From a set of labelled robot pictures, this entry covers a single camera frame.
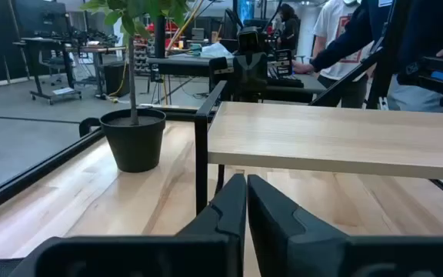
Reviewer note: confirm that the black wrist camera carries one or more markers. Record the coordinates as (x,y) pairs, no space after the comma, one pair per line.
(248,38)

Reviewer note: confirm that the black curved clamp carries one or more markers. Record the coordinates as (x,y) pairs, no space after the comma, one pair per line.
(87,123)

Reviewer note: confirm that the black bin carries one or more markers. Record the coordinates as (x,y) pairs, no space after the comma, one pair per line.
(115,79)

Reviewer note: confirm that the backlit black keyboard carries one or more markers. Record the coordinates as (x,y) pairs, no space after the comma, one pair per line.
(283,79)

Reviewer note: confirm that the wooden shelf with black frame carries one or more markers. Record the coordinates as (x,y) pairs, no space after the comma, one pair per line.
(321,134)

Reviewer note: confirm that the black monitor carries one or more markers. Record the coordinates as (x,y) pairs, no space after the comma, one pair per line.
(40,17)

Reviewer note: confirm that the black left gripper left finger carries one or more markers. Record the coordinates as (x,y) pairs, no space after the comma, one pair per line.
(229,215)

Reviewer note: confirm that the grey desk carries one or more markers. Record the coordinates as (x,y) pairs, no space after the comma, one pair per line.
(183,65)
(306,90)

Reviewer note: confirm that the wooden-top work table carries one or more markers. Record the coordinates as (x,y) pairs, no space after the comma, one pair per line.
(98,49)

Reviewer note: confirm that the person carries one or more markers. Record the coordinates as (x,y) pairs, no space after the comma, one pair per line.
(331,23)
(290,31)
(344,42)

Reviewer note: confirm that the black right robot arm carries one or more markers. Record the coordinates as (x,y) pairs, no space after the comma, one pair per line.
(221,77)

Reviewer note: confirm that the black plant pot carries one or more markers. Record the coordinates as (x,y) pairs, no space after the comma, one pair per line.
(135,142)

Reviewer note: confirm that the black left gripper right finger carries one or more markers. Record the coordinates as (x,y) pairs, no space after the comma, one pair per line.
(279,238)

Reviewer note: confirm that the black rolling desk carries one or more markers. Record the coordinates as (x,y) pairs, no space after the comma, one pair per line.
(37,61)

